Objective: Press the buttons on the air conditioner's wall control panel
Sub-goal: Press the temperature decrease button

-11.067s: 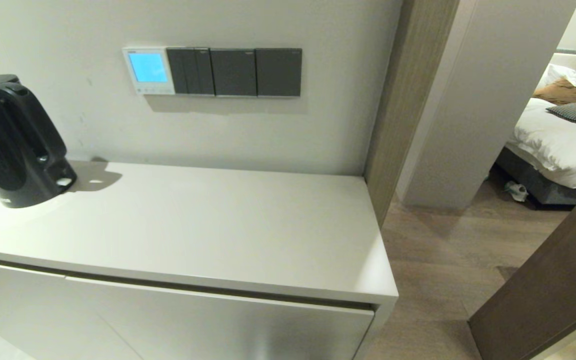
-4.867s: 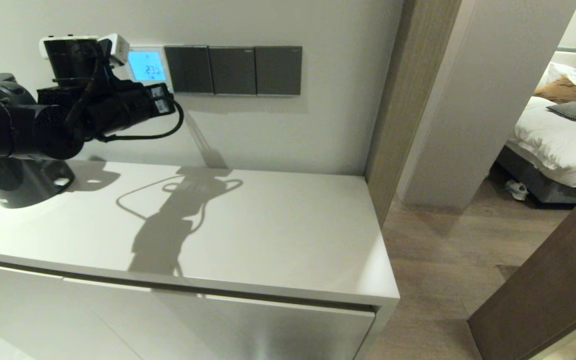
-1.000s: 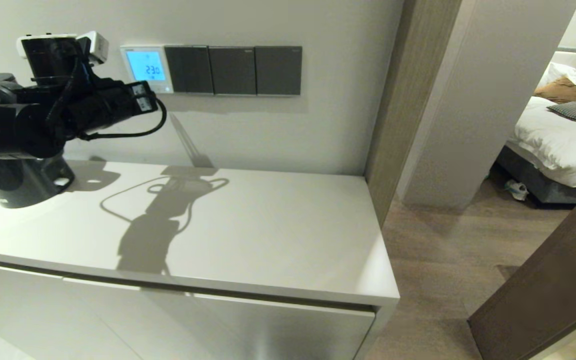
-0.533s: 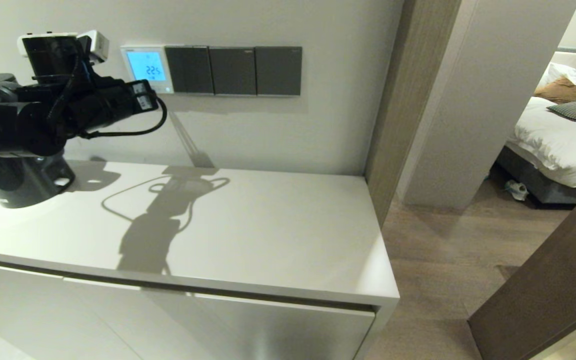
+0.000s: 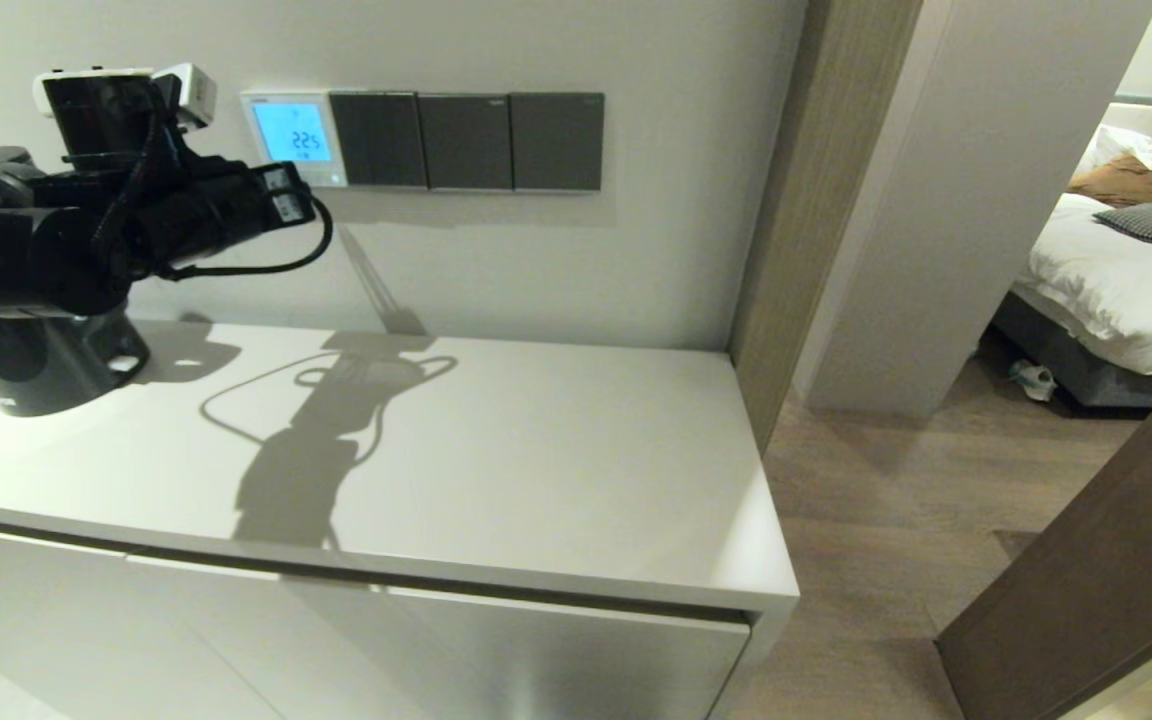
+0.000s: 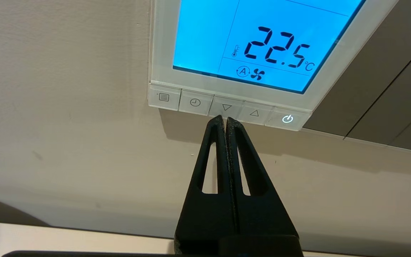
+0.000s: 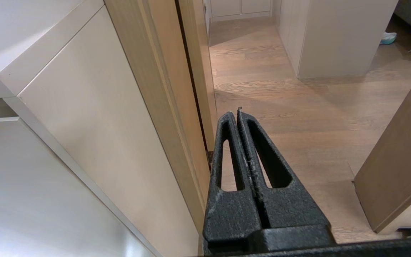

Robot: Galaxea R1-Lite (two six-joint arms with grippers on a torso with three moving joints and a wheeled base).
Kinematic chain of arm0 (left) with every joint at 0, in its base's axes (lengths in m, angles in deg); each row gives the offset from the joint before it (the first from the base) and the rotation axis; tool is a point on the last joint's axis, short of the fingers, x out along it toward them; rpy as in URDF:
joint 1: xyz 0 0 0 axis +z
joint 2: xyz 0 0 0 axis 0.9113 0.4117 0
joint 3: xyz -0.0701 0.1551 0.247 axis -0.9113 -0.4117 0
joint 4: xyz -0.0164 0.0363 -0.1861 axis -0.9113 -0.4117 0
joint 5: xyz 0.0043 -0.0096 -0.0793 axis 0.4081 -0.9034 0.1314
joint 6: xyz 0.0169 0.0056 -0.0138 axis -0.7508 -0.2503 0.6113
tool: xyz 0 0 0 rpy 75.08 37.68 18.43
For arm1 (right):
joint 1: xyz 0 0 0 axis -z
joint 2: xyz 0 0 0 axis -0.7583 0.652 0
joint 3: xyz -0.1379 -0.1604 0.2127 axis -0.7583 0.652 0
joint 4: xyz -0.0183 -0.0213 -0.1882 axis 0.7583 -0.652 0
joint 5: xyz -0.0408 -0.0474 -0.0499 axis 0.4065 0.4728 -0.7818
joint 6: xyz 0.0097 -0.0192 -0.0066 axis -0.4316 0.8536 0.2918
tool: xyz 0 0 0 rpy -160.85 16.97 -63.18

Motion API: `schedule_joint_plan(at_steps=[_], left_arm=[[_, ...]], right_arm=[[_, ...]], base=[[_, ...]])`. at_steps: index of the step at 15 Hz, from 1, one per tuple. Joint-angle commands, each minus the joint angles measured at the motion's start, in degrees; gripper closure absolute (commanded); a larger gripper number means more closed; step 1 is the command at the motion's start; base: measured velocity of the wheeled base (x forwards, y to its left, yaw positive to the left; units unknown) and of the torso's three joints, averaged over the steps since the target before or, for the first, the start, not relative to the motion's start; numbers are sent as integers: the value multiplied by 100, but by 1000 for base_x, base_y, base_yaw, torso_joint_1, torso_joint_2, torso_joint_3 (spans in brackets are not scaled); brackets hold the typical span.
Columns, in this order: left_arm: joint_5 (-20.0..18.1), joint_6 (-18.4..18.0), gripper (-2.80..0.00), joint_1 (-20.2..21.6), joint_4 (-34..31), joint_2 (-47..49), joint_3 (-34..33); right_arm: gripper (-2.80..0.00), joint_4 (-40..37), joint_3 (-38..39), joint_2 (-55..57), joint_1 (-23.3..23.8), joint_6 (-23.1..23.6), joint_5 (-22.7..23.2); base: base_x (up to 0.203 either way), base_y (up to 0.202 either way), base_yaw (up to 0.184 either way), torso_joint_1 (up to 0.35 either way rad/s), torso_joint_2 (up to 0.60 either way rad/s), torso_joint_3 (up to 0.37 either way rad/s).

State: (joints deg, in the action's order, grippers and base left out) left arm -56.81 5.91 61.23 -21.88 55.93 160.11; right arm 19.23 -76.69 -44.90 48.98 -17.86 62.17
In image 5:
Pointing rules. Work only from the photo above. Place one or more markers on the narrow white cabinet door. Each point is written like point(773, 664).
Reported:
point(36, 620)

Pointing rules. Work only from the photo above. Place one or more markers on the white slipper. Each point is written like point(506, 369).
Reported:
point(1033, 380)

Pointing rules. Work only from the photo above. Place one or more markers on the dark grey switch panel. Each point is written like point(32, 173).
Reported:
point(381, 140)

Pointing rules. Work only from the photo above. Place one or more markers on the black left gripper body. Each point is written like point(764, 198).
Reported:
point(226, 205)

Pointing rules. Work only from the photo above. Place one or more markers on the dark brown wooden door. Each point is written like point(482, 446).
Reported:
point(1116, 580)

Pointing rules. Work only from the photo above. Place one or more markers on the black electric kettle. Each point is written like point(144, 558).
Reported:
point(36, 370)

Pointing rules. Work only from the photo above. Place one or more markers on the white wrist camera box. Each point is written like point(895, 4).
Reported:
point(186, 92)

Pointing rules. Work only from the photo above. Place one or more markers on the wood grain door frame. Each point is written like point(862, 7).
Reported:
point(816, 200)

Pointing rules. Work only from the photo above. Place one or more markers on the small white pillow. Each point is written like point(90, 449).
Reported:
point(1131, 143)

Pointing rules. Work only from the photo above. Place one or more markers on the white cabinet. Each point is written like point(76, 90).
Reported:
point(536, 450)

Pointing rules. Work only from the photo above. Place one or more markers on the brown cushion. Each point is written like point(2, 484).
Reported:
point(1126, 185)

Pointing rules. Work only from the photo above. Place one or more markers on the white wall thermostat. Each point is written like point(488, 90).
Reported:
point(294, 130)

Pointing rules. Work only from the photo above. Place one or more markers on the grey bed base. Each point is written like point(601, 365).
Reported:
point(1056, 350)

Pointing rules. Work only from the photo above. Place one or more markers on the wide white cabinet door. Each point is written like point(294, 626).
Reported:
point(536, 665)

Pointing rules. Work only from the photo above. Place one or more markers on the white bed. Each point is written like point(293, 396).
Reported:
point(1116, 290)

